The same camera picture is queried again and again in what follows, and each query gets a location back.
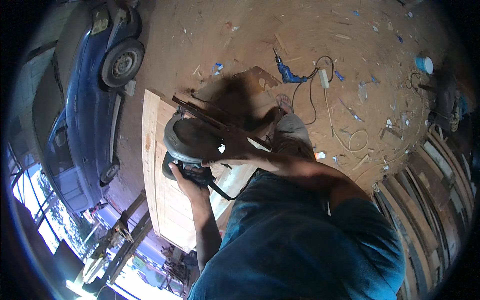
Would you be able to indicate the person's right fingers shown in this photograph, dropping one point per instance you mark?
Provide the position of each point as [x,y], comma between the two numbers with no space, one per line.
[217,162]

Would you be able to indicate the loose wood offcut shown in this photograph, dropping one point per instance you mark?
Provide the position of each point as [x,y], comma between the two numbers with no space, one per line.
[281,43]

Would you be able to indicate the stack of wooden planks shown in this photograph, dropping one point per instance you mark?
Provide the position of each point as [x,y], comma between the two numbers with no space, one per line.
[423,210]

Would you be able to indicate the person's legs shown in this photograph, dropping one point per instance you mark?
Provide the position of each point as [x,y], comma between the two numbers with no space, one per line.
[292,131]

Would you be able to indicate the white extension socket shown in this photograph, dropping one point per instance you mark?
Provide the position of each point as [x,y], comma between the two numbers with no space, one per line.
[323,78]

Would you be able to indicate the blue car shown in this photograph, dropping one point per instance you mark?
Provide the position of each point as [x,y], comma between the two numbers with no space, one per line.
[82,112]

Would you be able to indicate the dark wooden trestle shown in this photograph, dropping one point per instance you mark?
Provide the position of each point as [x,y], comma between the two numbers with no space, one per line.
[125,232]

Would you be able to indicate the person's body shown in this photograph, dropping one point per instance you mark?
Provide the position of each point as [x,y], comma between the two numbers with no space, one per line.
[300,247]

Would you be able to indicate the person's left hand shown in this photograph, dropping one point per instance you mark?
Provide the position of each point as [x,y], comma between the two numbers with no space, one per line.
[189,187]

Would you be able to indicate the person's right hand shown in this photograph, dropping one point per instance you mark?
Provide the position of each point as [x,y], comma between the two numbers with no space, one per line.
[240,150]

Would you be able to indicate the blue electric drill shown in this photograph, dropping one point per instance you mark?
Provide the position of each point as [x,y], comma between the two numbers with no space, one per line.
[287,73]

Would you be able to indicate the dark wooden strip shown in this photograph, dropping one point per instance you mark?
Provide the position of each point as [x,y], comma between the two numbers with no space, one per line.
[202,112]

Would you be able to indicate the blue plastic scrap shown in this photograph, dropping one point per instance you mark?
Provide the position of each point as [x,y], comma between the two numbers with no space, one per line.
[217,68]

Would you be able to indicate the pale wooden door panel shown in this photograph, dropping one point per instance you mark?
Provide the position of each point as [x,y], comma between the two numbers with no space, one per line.
[168,210]

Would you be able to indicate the grey electric power saw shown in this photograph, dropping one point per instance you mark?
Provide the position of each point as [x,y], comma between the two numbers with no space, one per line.
[183,140]

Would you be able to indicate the blue and white can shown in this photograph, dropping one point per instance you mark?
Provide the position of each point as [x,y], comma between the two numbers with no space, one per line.
[424,65]

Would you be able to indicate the white stone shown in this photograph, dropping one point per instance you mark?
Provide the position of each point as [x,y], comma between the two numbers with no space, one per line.
[130,87]

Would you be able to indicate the dark heap of gear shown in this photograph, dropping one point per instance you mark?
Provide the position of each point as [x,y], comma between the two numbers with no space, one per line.
[444,101]

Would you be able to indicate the small red white packet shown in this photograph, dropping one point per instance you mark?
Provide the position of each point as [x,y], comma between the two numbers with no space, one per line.
[320,155]

